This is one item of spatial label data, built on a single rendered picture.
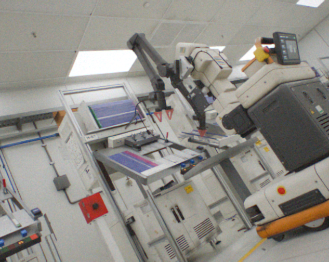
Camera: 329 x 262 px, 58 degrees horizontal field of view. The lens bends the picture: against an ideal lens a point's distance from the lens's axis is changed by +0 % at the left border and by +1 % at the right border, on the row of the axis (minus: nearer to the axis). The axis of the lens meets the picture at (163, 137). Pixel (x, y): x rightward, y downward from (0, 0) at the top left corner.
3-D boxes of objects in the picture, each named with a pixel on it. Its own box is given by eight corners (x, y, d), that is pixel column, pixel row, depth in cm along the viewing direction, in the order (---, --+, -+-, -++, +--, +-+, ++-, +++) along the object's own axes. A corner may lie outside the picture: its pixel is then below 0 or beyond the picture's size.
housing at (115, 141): (153, 141, 303) (153, 128, 298) (113, 154, 270) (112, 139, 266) (147, 140, 308) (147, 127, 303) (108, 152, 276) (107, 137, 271)
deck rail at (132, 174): (147, 184, 213) (147, 177, 211) (145, 185, 212) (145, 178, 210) (94, 156, 262) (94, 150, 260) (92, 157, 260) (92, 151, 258)
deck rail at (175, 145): (205, 159, 258) (206, 153, 256) (204, 159, 257) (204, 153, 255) (151, 139, 306) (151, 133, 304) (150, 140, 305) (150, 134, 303)
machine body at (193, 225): (226, 238, 261) (191, 177, 276) (171, 280, 215) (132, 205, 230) (186, 253, 307) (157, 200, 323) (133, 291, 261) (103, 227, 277)
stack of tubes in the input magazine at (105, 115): (143, 118, 303) (131, 97, 309) (101, 128, 269) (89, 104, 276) (137, 125, 312) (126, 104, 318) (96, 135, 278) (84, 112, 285)
